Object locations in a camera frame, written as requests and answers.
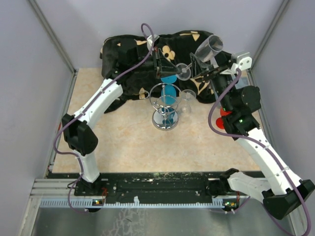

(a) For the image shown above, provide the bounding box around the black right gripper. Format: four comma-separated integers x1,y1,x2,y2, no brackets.
190,45,236,112

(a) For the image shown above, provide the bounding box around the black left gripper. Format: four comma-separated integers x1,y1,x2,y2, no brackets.
130,46,182,79

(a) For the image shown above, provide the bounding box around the clear wine glass front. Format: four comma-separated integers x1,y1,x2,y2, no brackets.
176,34,223,81

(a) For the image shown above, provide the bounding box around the clear wine glass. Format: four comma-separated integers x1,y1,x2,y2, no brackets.
176,34,223,81
179,89,196,115

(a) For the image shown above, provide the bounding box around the red plastic wine glass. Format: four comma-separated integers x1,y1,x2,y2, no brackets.
216,107,232,129

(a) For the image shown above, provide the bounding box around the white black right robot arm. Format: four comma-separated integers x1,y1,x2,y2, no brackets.
190,52,315,220

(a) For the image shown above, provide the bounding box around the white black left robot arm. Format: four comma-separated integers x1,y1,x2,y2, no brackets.
62,38,180,195

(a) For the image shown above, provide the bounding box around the blue plastic wine glass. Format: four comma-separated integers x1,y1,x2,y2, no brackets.
161,75,177,105

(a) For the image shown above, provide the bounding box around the clear wine glass right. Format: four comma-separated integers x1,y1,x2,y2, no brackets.
179,89,196,115

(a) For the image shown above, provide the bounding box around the black floral blanket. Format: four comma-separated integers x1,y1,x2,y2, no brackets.
99,30,220,114

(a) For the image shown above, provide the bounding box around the grey blue cloth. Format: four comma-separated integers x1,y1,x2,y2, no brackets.
231,76,250,90

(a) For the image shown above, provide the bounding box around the chrome wire wine glass rack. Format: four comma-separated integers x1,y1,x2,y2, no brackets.
149,83,182,131

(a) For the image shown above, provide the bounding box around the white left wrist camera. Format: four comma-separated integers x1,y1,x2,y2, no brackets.
147,34,159,51

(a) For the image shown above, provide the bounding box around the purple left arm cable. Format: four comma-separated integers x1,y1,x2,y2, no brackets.
53,23,156,214

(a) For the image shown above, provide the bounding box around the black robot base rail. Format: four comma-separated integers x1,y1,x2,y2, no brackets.
46,169,258,205

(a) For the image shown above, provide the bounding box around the grey slotted cable duct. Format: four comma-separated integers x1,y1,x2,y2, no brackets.
40,197,237,209

